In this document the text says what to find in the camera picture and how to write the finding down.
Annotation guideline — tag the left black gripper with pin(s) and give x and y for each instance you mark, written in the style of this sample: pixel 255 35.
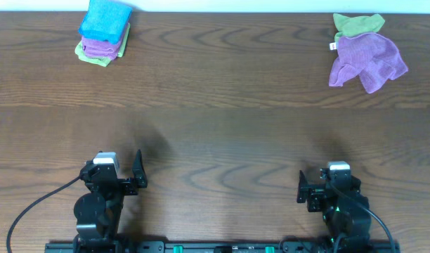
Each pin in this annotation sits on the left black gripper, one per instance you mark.
pixel 129 186

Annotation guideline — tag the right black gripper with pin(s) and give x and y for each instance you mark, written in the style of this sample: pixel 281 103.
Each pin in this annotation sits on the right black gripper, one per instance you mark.
pixel 314 193

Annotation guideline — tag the purple microfibre cloth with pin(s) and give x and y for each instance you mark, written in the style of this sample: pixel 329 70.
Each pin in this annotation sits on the purple microfibre cloth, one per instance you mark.
pixel 371 57

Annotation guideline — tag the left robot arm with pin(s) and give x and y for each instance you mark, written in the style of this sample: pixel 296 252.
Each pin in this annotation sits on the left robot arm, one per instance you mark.
pixel 98 212

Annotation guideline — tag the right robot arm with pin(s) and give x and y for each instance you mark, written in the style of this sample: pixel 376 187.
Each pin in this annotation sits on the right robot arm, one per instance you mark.
pixel 349 224

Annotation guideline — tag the folded purple cloth in stack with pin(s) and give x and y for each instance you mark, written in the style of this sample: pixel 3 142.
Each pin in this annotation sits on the folded purple cloth in stack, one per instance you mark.
pixel 104 49

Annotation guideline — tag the folded green cloth in stack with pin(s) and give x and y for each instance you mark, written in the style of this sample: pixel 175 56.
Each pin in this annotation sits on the folded green cloth in stack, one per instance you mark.
pixel 104 62

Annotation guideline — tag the folded blue cloth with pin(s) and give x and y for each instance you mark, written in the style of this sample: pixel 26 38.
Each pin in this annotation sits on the folded blue cloth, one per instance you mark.
pixel 105 21

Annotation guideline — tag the crumpled green cloth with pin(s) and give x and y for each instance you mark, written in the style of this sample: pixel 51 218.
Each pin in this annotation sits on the crumpled green cloth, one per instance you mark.
pixel 353 26

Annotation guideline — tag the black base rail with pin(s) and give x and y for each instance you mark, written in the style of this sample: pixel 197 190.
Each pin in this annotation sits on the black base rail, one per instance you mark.
pixel 201 247

